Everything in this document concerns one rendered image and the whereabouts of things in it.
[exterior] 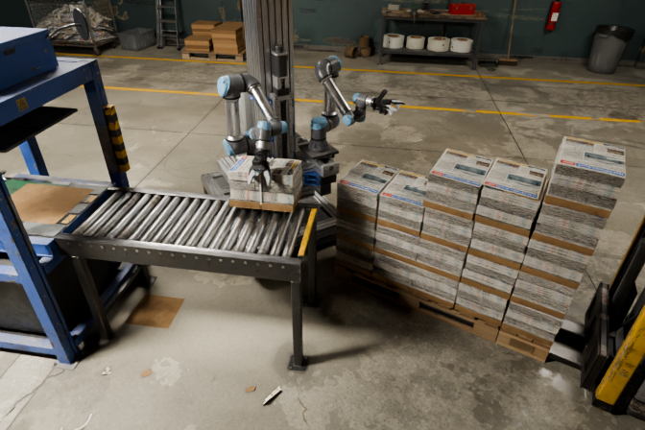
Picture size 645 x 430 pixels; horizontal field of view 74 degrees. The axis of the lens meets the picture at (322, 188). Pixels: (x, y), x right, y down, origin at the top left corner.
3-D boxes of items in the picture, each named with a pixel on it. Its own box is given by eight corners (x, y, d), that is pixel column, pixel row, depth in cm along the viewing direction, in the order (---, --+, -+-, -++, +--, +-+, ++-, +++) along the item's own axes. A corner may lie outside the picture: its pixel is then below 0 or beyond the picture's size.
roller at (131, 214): (154, 199, 272) (152, 192, 269) (112, 246, 232) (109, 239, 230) (146, 198, 273) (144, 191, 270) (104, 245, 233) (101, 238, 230)
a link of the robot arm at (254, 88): (253, 80, 277) (286, 137, 258) (237, 83, 272) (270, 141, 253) (255, 66, 268) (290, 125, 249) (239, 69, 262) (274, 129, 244)
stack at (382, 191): (355, 249, 350) (362, 157, 306) (506, 303, 301) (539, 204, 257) (333, 277, 321) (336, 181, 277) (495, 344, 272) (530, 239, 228)
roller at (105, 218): (134, 197, 274) (132, 190, 271) (89, 244, 234) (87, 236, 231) (127, 197, 274) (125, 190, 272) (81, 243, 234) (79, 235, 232)
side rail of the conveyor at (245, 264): (302, 275, 225) (302, 258, 218) (300, 283, 220) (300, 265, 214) (66, 249, 240) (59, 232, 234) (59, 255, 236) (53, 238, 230)
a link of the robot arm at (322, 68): (315, 59, 282) (355, 122, 285) (324, 55, 290) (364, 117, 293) (304, 68, 291) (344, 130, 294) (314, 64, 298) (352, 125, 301)
